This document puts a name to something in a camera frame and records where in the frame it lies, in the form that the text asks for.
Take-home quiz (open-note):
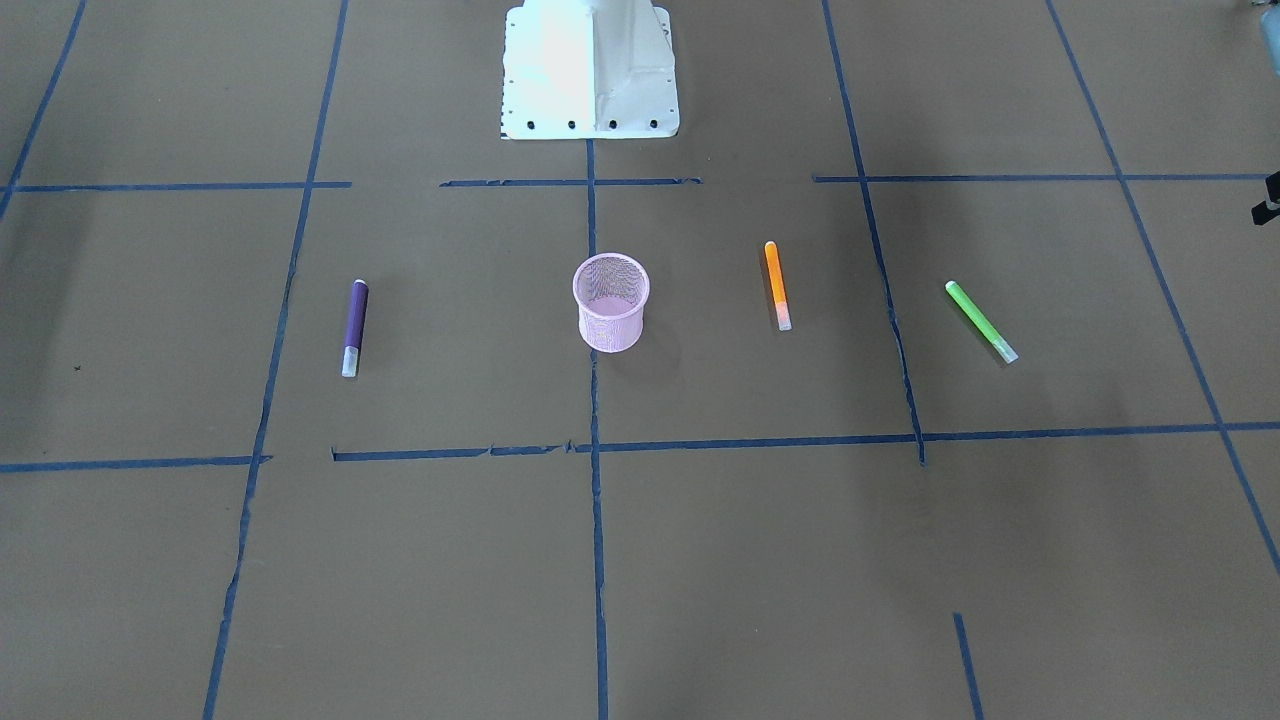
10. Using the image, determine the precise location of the orange marker pen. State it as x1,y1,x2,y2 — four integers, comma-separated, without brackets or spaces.
763,241,794,332

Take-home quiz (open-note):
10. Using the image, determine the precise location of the green marker pen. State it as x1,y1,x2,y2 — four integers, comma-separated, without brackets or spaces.
943,281,1019,364

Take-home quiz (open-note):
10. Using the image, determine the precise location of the pink mesh pen holder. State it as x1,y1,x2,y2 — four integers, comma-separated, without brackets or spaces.
571,252,652,354

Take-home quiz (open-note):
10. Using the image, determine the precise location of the purple marker pen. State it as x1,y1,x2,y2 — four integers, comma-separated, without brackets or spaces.
340,278,369,379

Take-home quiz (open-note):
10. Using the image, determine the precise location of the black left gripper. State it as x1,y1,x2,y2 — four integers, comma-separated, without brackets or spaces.
1251,172,1280,225

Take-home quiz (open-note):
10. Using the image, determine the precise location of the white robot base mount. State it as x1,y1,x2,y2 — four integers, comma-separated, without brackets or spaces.
500,1,681,141

